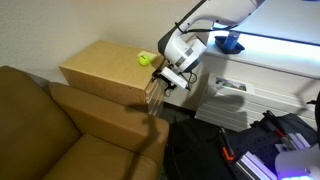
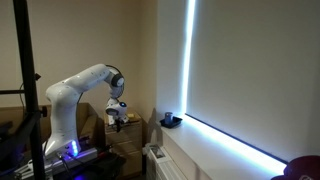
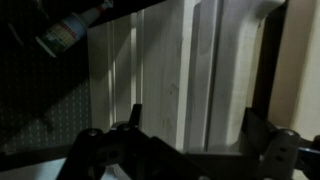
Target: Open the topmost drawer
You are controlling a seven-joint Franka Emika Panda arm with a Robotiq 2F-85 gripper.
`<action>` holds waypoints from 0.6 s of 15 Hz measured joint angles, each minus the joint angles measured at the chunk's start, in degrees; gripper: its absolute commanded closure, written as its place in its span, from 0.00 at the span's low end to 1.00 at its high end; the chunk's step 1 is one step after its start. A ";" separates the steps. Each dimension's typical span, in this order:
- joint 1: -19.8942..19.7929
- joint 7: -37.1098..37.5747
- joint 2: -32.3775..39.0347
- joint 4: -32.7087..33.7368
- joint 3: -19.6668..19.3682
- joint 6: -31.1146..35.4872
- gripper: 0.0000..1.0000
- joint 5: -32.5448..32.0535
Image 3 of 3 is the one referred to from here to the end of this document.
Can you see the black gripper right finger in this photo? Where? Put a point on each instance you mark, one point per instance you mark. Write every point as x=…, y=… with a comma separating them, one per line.
x=256, y=133

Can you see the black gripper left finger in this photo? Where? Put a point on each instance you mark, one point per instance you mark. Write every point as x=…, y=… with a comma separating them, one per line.
x=136, y=115

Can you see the plain wooden drawer front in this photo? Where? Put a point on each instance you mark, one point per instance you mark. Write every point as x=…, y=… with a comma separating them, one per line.
x=113, y=73
x=161, y=73

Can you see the light wooden drawer cabinet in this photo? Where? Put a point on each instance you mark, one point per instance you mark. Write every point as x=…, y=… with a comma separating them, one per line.
x=160, y=66

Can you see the black perforated table board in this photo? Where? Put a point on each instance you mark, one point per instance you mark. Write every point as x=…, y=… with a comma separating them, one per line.
x=36, y=100

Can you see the white bottle with red nozzle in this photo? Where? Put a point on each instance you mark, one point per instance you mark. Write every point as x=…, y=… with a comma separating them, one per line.
x=66, y=31

